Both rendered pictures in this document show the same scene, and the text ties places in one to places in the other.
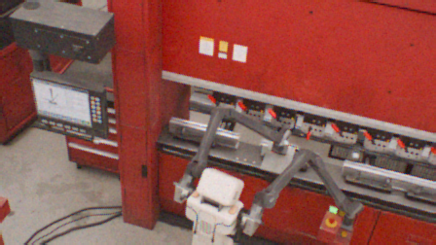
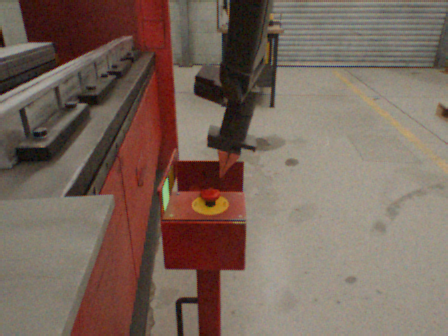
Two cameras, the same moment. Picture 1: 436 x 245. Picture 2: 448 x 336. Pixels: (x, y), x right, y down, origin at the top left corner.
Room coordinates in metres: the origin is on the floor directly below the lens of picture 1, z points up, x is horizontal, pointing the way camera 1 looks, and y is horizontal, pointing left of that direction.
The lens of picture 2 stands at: (2.48, -0.23, 1.13)
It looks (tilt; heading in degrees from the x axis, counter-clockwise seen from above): 25 degrees down; 250
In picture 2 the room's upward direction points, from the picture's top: straight up
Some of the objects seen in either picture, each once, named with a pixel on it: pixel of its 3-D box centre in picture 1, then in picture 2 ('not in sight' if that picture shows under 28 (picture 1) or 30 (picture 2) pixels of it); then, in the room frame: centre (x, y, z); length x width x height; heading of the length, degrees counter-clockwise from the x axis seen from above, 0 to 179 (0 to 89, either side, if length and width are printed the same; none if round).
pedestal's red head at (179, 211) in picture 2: (338, 227); (207, 205); (2.30, -0.82, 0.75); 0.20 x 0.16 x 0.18; 69
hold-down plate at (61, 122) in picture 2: (368, 184); (59, 127); (2.57, -1.03, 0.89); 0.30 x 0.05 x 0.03; 76
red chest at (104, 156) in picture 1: (105, 117); not in sight; (3.47, 0.92, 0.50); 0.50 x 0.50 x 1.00; 76
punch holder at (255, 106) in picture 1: (254, 106); not in sight; (2.83, -0.23, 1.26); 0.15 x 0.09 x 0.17; 76
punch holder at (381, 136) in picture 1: (378, 135); not in sight; (2.64, -1.01, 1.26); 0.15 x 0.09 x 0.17; 76
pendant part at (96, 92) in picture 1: (73, 102); not in sight; (2.52, 0.85, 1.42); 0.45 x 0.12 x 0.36; 77
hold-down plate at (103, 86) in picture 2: (430, 199); (99, 88); (2.48, -1.42, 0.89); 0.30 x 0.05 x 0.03; 76
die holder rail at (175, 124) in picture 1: (204, 132); not in sight; (2.91, 0.08, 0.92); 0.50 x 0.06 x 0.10; 76
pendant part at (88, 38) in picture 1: (70, 78); not in sight; (2.62, 0.88, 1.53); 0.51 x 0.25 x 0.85; 77
